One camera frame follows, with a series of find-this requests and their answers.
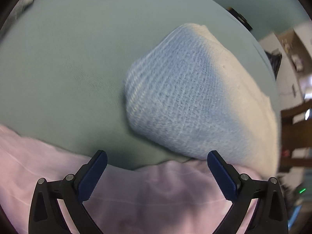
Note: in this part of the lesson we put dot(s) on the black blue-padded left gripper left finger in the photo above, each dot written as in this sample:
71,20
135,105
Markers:
45,213

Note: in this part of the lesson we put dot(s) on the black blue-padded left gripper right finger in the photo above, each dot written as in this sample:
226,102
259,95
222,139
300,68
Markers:
270,214

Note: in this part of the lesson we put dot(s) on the blue and cream knit sweater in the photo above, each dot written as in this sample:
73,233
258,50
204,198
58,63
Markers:
191,95

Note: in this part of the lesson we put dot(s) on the brown wooden chair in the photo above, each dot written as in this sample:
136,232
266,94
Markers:
295,136

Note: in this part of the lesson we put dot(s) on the pink checked floral quilt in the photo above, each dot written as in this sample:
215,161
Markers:
171,197

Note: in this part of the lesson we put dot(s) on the white wardrobe cabinet unit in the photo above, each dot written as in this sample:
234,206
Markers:
294,75

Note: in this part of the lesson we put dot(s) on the black plastic bag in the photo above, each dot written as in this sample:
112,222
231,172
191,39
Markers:
275,59

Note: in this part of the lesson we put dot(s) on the teal blue bed sheet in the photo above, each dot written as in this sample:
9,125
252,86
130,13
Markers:
63,66

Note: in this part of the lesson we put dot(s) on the black and white box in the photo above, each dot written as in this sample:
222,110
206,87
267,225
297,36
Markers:
240,18

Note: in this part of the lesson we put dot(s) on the grey crumpled garment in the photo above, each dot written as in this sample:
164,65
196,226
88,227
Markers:
12,12

